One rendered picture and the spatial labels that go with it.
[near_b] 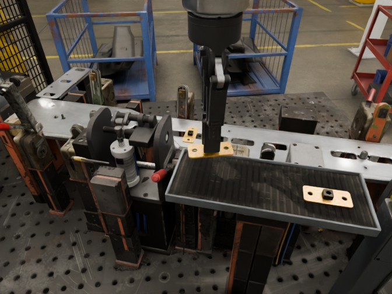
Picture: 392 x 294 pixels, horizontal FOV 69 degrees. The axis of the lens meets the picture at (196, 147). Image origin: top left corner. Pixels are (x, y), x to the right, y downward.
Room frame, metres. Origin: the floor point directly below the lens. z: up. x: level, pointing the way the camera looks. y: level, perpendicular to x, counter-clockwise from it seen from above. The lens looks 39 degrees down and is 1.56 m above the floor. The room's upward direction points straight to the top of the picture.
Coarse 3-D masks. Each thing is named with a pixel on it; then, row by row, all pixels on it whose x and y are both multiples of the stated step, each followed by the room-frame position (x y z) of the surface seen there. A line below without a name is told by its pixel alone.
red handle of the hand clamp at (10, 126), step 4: (0, 124) 0.62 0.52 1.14; (4, 124) 0.63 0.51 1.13; (8, 124) 0.64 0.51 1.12; (12, 124) 0.65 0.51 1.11; (16, 124) 0.66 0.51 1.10; (20, 124) 0.68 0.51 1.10; (24, 124) 0.69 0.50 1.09; (28, 124) 0.70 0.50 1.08; (0, 128) 0.61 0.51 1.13; (4, 128) 0.62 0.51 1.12; (8, 128) 0.63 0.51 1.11; (12, 128) 0.64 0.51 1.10; (16, 128) 0.66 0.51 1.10; (20, 128) 0.67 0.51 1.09; (24, 128) 0.68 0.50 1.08; (28, 128) 0.69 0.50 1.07; (32, 128) 0.71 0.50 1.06
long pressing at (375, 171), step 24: (48, 120) 0.84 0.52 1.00; (72, 120) 0.84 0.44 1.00; (192, 120) 0.84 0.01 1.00; (288, 144) 0.70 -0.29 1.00; (312, 144) 0.70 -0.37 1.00; (336, 144) 0.70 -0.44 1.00; (360, 144) 0.70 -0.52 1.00; (384, 144) 0.71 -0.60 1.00; (336, 168) 0.59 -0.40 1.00; (360, 168) 0.59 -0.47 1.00; (384, 168) 0.59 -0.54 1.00
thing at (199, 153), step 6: (192, 144) 0.43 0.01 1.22; (198, 144) 0.43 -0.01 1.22; (222, 144) 0.43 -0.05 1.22; (228, 144) 0.43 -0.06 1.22; (198, 150) 0.41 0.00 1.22; (222, 150) 0.41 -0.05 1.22; (228, 150) 0.41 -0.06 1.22; (192, 156) 0.39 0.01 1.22; (198, 156) 0.39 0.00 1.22; (204, 156) 0.39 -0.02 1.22; (210, 156) 0.39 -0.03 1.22
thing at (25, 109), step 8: (16, 80) 0.72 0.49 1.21; (0, 88) 0.68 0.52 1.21; (8, 88) 0.68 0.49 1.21; (16, 88) 0.70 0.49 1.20; (8, 96) 0.69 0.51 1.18; (16, 96) 0.69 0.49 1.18; (16, 104) 0.69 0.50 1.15; (24, 104) 0.70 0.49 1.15; (16, 112) 0.70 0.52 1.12; (24, 112) 0.69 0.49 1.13; (24, 120) 0.70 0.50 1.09; (32, 120) 0.70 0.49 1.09
